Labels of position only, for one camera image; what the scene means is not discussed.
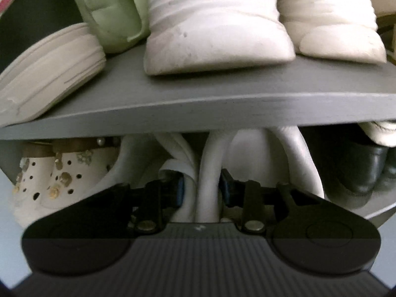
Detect cream chunky lace-up sneaker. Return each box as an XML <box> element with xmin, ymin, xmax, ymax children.
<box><xmin>264</xmin><ymin>0</ymin><xmax>387</xmax><ymax>65</ymax></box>
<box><xmin>144</xmin><ymin>0</ymin><xmax>296</xmax><ymax>76</ymax></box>

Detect beige shoe sole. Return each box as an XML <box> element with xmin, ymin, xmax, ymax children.
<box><xmin>0</xmin><ymin>22</ymin><xmax>106</xmax><ymax>127</ymax></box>

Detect black leather shoe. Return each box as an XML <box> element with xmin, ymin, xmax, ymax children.
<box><xmin>305</xmin><ymin>130</ymin><xmax>396</xmax><ymax>203</ymax></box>

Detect cream clog with brown strap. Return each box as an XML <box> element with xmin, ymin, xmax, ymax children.
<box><xmin>11</xmin><ymin>144</ymin><xmax>56</xmax><ymax>226</ymax></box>
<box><xmin>40</xmin><ymin>138</ymin><xmax>121</xmax><ymax>211</ymax></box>

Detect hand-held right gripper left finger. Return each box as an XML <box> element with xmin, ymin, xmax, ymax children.
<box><xmin>114</xmin><ymin>171</ymin><xmax>186</xmax><ymax>233</ymax></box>

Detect light green slipper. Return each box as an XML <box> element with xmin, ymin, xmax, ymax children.
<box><xmin>70</xmin><ymin>0</ymin><xmax>152</xmax><ymax>54</ymax></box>

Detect grey shoe cabinet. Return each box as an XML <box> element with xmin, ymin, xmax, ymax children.
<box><xmin>0</xmin><ymin>0</ymin><xmax>396</xmax><ymax>232</ymax></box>

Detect cream shoe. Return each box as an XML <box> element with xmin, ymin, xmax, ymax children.
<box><xmin>359</xmin><ymin>121</ymin><xmax>396</xmax><ymax>147</ymax></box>

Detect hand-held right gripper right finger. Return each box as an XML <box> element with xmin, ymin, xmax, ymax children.
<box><xmin>219</xmin><ymin>169</ymin><xmax>299</xmax><ymax>233</ymax></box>

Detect white low leather sneaker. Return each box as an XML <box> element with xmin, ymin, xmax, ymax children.
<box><xmin>198</xmin><ymin>127</ymin><xmax>325</xmax><ymax>223</ymax></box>
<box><xmin>100</xmin><ymin>132</ymin><xmax>201</xmax><ymax>223</ymax></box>

